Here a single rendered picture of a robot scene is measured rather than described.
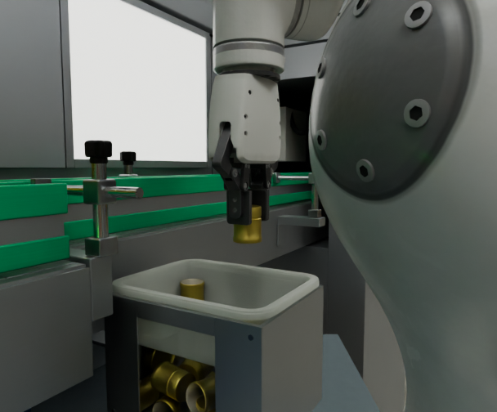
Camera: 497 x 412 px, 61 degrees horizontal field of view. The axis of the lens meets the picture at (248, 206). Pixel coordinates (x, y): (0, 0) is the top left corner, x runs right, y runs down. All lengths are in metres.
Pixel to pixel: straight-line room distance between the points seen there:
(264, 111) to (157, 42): 0.54
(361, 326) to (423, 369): 1.08
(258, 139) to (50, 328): 0.29
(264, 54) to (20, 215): 0.30
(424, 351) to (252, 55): 0.38
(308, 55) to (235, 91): 0.83
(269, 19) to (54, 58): 0.42
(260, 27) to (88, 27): 0.45
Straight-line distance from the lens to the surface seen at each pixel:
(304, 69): 1.28
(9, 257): 0.45
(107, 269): 0.50
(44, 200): 0.46
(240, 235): 0.51
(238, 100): 0.47
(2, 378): 0.46
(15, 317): 0.44
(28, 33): 0.79
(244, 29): 0.49
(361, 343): 1.29
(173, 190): 0.74
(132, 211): 0.68
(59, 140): 0.79
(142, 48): 0.96
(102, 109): 0.86
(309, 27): 0.55
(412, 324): 0.17
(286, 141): 1.42
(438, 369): 0.18
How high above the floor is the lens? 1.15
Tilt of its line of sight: 5 degrees down
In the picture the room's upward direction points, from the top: straight up
